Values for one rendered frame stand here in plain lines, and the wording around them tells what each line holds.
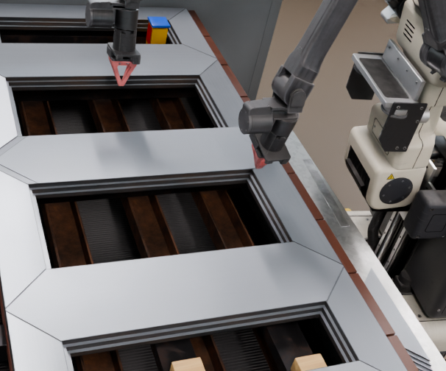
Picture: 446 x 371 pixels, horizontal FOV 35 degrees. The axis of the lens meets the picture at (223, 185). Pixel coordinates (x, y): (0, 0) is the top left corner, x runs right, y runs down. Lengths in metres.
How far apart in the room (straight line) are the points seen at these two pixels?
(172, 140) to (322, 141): 1.80
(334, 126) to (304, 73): 2.21
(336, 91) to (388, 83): 2.05
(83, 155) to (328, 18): 0.68
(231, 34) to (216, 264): 1.31
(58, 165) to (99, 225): 0.34
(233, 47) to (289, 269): 1.31
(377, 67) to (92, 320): 1.10
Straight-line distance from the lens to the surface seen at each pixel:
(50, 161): 1.73
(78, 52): 2.16
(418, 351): 1.73
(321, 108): 3.83
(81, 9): 2.40
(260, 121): 1.52
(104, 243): 1.96
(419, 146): 2.06
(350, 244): 1.96
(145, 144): 1.82
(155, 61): 2.17
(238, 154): 1.85
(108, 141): 1.81
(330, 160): 3.46
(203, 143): 1.86
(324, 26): 1.51
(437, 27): 1.67
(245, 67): 2.78
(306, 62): 1.51
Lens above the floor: 1.94
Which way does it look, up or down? 39 degrees down
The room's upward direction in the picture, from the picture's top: 15 degrees clockwise
